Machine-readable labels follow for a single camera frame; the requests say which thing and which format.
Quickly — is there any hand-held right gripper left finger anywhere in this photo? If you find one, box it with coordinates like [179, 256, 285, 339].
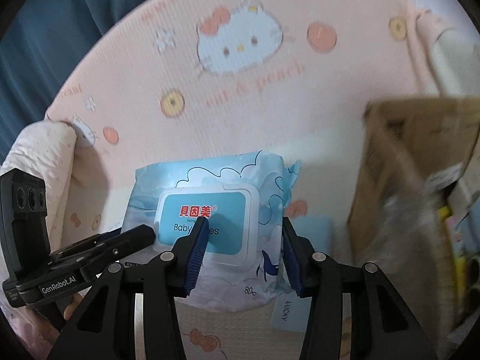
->
[47, 217, 211, 360]

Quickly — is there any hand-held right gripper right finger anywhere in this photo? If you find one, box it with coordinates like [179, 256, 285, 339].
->
[281, 217, 438, 360]

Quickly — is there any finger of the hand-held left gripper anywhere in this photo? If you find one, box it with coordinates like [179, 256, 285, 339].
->
[80, 224, 156, 282]
[49, 232, 121, 267]

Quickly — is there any light blue oblong case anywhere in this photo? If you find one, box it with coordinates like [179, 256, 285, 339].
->
[271, 215, 335, 333]

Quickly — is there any blue wet wipes pack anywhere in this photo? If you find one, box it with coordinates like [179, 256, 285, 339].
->
[119, 150, 302, 314]

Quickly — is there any brown cardboard box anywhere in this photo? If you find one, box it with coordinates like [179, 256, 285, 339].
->
[349, 97, 480, 346]

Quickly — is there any person's left hand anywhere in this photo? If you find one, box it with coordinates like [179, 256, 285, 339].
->
[61, 293, 82, 322]

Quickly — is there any clear crumpled packing tape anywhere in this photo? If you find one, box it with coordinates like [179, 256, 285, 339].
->
[382, 172, 451, 308]

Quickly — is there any pink cartoon printed mat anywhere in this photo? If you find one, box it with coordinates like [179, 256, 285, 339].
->
[45, 0, 480, 360]

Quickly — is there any pink white folded blanket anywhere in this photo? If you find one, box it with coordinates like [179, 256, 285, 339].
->
[405, 0, 480, 94]

